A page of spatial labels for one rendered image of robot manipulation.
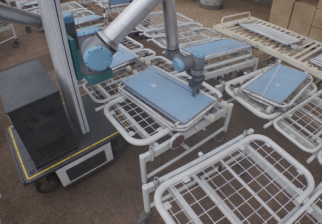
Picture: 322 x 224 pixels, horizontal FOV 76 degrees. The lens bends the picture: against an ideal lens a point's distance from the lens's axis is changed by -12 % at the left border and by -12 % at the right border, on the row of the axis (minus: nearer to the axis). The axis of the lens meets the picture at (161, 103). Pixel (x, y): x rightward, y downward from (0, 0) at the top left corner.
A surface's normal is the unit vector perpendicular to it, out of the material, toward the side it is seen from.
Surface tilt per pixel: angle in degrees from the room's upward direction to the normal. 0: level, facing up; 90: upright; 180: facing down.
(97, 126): 0
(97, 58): 93
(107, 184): 0
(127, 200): 0
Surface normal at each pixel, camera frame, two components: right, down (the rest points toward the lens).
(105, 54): 0.34, 0.62
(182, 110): -0.04, -0.76
